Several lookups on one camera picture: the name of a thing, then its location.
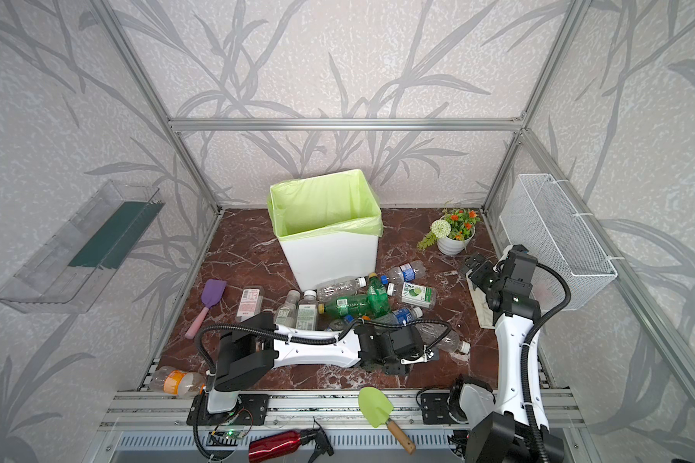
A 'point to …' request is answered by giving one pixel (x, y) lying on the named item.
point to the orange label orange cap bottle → (174, 381)
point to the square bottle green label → (418, 295)
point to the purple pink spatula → (211, 293)
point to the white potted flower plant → (453, 231)
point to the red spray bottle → (277, 445)
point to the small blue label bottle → (339, 323)
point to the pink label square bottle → (250, 302)
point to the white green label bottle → (308, 312)
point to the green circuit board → (224, 438)
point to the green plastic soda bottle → (353, 306)
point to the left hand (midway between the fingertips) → (409, 343)
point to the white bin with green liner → (329, 226)
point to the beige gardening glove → (484, 309)
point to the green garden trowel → (375, 408)
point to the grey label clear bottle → (286, 313)
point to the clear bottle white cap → (340, 286)
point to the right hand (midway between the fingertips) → (477, 258)
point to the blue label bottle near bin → (405, 272)
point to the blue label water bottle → (400, 316)
